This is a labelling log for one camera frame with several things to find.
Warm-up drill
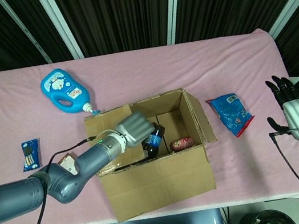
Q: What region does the pink table cloth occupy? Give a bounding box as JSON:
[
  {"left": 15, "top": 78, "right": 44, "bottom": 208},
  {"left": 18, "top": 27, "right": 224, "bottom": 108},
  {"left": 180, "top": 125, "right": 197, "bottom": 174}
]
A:
[{"left": 0, "top": 18, "right": 299, "bottom": 224}]

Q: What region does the brown cardboard shipping box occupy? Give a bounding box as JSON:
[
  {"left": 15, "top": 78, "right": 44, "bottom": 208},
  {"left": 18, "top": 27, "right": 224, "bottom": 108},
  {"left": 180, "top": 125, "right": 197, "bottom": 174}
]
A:
[{"left": 81, "top": 83, "right": 229, "bottom": 224}]

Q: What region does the thin grey frame post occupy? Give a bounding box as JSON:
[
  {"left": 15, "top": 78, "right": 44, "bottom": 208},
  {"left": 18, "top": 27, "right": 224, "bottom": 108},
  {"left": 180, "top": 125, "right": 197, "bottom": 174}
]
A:
[{"left": 0, "top": 0, "right": 53, "bottom": 70}]

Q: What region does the dark cola bottle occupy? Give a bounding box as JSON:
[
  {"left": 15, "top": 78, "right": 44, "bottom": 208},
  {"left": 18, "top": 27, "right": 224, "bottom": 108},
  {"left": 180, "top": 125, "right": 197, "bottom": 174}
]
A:
[{"left": 138, "top": 121, "right": 170, "bottom": 160}]

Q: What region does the blue cookie packet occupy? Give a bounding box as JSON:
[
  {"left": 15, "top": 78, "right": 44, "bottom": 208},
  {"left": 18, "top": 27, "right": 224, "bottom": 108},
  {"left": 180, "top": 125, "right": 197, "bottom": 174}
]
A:
[{"left": 18, "top": 138, "right": 44, "bottom": 173}]

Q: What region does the blue snack bag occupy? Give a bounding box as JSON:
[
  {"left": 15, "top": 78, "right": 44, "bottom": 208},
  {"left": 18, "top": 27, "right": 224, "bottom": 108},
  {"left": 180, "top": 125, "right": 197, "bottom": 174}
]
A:
[{"left": 204, "top": 90, "right": 258, "bottom": 143}]

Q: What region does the small red can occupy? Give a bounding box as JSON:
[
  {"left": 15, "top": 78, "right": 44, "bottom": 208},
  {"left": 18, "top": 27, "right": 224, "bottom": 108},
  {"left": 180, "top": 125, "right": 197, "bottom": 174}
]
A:
[{"left": 170, "top": 136, "right": 196, "bottom": 153}]

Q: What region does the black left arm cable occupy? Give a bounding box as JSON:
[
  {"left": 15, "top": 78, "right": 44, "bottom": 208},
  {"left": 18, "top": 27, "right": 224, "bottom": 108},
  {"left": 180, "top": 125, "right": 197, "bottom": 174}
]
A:
[{"left": 0, "top": 127, "right": 135, "bottom": 224}]

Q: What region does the blue detergent bottle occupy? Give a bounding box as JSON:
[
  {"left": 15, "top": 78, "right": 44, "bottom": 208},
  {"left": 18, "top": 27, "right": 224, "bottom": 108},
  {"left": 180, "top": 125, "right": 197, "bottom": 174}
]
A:
[{"left": 38, "top": 62, "right": 101, "bottom": 125}]

